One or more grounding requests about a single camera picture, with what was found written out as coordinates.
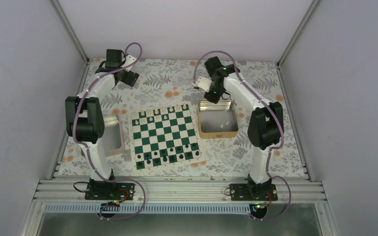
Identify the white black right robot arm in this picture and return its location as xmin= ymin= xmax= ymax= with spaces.
xmin=196 ymin=57 xmax=284 ymax=200

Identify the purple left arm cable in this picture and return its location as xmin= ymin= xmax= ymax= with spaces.
xmin=73 ymin=42 xmax=147 ymax=221

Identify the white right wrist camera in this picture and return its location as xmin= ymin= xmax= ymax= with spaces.
xmin=195 ymin=76 xmax=212 ymax=92

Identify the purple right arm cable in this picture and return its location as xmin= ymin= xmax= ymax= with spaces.
xmin=192 ymin=50 xmax=293 ymax=221

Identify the gold rimmed metal tin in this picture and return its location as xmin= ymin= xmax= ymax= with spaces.
xmin=197 ymin=100 xmax=239 ymax=139

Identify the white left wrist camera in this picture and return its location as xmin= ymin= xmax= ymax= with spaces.
xmin=123 ymin=55 xmax=136 ymax=71

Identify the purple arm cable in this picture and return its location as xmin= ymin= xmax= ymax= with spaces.
xmin=73 ymin=42 xmax=147 ymax=221
xmin=192 ymin=50 xmax=293 ymax=221

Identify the green white chess board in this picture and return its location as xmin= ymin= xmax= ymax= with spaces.
xmin=128 ymin=102 xmax=206 ymax=173

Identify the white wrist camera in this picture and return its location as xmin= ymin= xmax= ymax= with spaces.
xmin=195 ymin=76 xmax=212 ymax=92
xmin=123 ymin=55 xmax=136 ymax=71

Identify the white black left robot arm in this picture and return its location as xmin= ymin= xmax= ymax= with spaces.
xmin=65 ymin=53 xmax=140 ymax=199

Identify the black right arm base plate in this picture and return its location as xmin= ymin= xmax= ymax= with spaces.
xmin=229 ymin=182 xmax=278 ymax=201

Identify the aluminium frame rail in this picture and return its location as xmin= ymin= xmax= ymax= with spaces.
xmin=33 ymin=177 xmax=327 ymax=204

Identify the floral patterned table mat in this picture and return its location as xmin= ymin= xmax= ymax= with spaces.
xmin=58 ymin=58 xmax=307 ymax=178

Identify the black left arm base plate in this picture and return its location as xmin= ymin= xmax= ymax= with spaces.
xmin=84 ymin=181 xmax=135 ymax=201

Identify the pink rimmed metal tin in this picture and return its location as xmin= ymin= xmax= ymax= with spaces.
xmin=101 ymin=115 xmax=126 ymax=157

